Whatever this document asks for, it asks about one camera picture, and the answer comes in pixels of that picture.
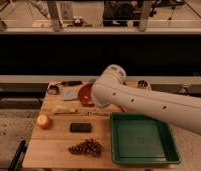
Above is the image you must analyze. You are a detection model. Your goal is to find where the small metal cup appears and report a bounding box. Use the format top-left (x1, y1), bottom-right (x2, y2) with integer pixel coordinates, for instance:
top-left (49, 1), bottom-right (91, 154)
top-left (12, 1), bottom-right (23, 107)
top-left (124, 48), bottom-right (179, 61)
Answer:
top-left (138, 80), bottom-right (148, 89)

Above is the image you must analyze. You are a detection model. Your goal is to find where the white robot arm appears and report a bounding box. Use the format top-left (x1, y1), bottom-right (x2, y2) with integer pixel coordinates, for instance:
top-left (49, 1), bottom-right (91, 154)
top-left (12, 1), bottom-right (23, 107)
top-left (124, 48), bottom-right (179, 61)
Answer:
top-left (91, 64), bottom-right (201, 135)

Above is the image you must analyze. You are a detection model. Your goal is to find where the yellow banana piece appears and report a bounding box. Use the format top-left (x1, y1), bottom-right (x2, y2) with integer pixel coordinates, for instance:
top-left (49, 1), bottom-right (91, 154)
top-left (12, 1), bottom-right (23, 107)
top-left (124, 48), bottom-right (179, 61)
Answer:
top-left (52, 105), bottom-right (78, 115)

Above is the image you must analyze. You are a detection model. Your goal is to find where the orange fruit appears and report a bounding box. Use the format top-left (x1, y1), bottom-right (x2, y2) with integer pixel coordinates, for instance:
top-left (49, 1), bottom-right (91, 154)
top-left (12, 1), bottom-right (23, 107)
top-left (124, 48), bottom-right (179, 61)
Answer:
top-left (37, 115), bottom-right (51, 129)

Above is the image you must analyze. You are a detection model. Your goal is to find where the orange-red bowl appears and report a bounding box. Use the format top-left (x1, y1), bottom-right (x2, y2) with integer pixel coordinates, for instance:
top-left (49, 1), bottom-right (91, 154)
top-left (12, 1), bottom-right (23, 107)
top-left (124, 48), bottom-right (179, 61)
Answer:
top-left (78, 84), bottom-right (94, 107)

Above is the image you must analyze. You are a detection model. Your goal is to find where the black rectangular block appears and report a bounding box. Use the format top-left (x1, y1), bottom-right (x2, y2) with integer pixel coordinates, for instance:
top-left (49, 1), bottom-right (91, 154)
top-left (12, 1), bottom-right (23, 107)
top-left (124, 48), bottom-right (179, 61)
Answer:
top-left (70, 123), bottom-right (91, 133)

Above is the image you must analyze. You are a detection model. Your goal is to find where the light blue cloth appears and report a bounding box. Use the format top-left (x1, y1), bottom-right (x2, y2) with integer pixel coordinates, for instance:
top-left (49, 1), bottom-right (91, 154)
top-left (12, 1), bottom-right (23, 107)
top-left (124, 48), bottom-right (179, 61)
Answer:
top-left (62, 90), bottom-right (78, 101)

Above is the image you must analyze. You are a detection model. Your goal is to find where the green plastic tray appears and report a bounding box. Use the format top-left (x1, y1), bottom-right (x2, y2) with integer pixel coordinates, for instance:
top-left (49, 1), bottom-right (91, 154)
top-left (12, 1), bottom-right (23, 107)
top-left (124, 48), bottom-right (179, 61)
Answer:
top-left (110, 113), bottom-right (181, 165)

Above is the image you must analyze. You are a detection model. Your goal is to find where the bunch of dark grapes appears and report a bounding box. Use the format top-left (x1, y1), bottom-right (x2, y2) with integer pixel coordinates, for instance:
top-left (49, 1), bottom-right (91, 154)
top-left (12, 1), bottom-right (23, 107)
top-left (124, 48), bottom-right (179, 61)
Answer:
top-left (68, 139), bottom-right (102, 157)

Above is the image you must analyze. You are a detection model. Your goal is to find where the wooden board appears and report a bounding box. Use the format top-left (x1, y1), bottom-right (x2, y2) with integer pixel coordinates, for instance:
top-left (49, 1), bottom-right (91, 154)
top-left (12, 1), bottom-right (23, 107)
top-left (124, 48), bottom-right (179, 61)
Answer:
top-left (21, 80), bottom-right (160, 170)

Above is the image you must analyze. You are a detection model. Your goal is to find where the metal fork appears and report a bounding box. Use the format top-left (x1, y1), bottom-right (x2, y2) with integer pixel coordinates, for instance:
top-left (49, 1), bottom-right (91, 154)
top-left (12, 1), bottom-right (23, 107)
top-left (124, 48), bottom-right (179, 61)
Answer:
top-left (77, 112), bottom-right (110, 116)

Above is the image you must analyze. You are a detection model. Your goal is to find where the blue-grey cup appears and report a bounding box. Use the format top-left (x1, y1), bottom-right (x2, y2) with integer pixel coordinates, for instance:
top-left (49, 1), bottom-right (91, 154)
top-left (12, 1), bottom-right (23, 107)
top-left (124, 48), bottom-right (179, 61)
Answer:
top-left (89, 79), bottom-right (96, 84)

